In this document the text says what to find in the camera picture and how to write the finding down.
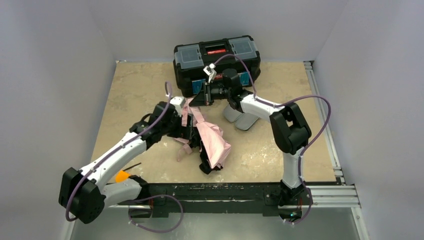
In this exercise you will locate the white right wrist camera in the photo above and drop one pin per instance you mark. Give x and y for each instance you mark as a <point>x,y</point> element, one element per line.
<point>210,72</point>

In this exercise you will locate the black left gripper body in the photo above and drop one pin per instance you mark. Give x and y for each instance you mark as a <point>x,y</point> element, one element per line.
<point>191,131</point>

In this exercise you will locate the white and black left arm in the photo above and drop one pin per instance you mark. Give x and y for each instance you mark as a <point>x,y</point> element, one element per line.
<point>85,192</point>

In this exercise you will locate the orange object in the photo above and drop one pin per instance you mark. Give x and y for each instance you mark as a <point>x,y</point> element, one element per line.
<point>121,176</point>

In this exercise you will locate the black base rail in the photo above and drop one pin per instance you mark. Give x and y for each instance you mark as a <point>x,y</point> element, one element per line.
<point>270,199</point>

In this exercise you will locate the black plastic toolbox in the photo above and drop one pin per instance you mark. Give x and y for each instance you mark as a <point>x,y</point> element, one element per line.
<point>239,53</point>

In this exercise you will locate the grey umbrella case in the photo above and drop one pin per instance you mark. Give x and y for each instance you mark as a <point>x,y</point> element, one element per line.
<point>242,121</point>

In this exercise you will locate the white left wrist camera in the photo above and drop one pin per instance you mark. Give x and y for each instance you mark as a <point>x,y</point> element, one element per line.
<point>178,102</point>

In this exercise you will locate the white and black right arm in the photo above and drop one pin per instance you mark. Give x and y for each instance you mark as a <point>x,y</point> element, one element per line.
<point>290,129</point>

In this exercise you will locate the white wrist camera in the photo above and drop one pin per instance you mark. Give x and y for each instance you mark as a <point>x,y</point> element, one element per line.
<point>210,72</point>
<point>178,102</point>

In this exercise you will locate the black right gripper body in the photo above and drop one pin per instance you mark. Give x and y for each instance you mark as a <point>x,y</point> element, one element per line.
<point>209,94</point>

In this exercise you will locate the pink and black folding umbrella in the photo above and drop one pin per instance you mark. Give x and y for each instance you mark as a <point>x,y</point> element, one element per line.
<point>208,137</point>

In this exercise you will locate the black pen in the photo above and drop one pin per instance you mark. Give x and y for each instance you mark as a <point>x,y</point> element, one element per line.
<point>132,166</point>

